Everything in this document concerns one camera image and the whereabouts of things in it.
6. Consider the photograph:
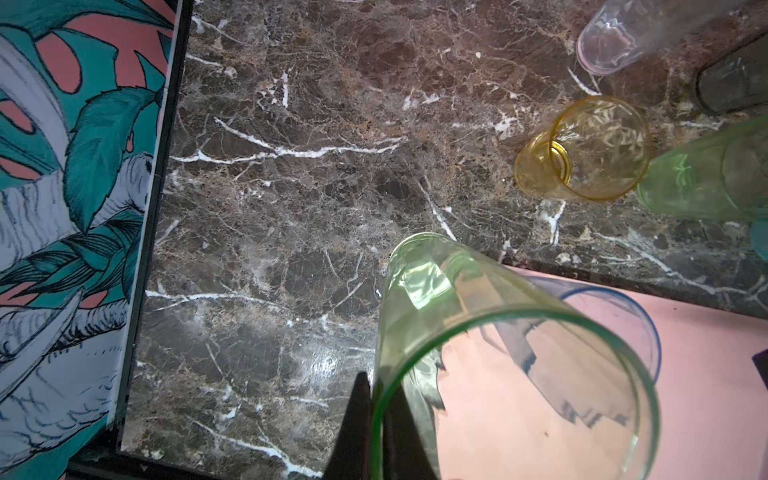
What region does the tall blue-grey clear tumbler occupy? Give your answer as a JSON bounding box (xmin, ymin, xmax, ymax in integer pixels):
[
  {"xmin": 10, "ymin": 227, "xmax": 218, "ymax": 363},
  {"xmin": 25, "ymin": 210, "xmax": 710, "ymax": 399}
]
[{"xmin": 492, "ymin": 275, "xmax": 662, "ymax": 428}]

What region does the short green tumbler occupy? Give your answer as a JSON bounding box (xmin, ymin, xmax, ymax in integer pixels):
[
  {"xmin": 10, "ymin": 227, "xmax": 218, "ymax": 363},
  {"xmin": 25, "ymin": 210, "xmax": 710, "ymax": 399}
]
[{"xmin": 635, "ymin": 115, "xmax": 767, "ymax": 222}]

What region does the teal frosted tumbler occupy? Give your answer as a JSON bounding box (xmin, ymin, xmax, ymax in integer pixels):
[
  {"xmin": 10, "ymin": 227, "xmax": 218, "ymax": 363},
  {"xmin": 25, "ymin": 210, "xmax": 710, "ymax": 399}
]
[{"xmin": 749, "ymin": 219, "xmax": 768, "ymax": 261}]

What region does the tall dark grey tumbler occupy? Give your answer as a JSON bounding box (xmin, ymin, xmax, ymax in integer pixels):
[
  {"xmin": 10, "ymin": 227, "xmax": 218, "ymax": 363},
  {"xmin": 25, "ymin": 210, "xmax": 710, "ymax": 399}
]
[{"xmin": 692, "ymin": 31, "xmax": 767, "ymax": 115}]

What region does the pink plastic tray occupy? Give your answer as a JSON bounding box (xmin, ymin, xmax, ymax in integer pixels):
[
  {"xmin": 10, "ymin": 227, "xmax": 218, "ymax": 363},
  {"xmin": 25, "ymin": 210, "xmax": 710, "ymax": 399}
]
[{"xmin": 425, "ymin": 290, "xmax": 767, "ymax": 479}]

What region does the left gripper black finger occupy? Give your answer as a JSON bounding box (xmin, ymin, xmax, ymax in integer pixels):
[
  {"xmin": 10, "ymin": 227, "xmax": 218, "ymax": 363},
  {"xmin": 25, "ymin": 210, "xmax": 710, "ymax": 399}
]
[{"xmin": 323, "ymin": 372, "xmax": 437, "ymax": 480}]

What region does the short yellow tumbler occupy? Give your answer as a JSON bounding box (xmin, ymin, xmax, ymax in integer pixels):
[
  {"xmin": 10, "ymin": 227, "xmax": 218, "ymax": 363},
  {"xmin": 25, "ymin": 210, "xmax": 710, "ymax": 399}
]
[{"xmin": 514, "ymin": 95, "xmax": 652, "ymax": 202}]

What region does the left black frame post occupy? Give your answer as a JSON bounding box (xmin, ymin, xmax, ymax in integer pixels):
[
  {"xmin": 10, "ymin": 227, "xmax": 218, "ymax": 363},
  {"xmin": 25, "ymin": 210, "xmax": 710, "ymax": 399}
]
[{"xmin": 62, "ymin": 0, "xmax": 194, "ymax": 479}]

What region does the tall light green tumbler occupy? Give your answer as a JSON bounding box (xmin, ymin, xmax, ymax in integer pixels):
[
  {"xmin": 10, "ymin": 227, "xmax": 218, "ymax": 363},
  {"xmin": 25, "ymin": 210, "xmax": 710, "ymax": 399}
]
[{"xmin": 370, "ymin": 232, "xmax": 660, "ymax": 479}]

